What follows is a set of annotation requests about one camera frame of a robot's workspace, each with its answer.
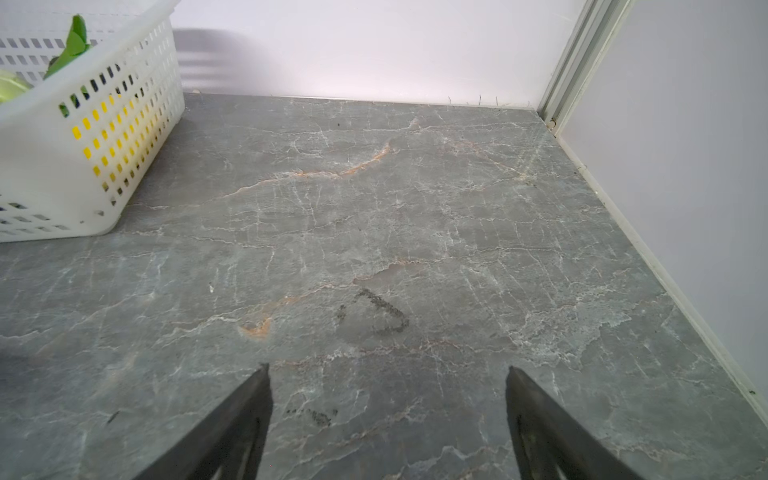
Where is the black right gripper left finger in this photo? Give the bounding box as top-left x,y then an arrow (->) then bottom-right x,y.
137,363 -> 274,479

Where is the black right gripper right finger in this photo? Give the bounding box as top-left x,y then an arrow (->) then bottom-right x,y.
505,366 -> 640,479

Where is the green toy leaf vegetable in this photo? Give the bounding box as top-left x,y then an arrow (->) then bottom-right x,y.
44,15 -> 91,79

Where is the white perforated plastic basket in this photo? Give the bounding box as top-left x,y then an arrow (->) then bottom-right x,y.
1,1 -> 184,243

